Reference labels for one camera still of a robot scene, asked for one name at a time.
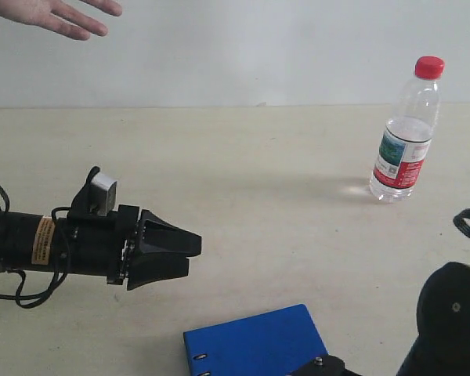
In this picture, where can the blue ring binder notebook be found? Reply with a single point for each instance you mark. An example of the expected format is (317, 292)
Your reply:
(273, 343)

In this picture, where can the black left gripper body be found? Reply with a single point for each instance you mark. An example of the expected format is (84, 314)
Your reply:
(98, 246)

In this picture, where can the person's bare hand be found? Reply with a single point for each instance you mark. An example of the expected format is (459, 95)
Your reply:
(55, 16)

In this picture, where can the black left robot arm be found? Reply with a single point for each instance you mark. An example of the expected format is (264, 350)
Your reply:
(32, 242)

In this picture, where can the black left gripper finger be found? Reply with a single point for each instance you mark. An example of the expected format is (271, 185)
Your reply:
(156, 237)
(147, 269)

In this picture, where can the clear water bottle red cap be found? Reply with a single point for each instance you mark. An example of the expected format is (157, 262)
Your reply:
(408, 133)

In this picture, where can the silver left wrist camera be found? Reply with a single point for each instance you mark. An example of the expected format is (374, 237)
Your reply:
(102, 194)

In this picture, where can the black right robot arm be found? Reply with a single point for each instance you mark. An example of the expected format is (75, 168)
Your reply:
(442, 346)

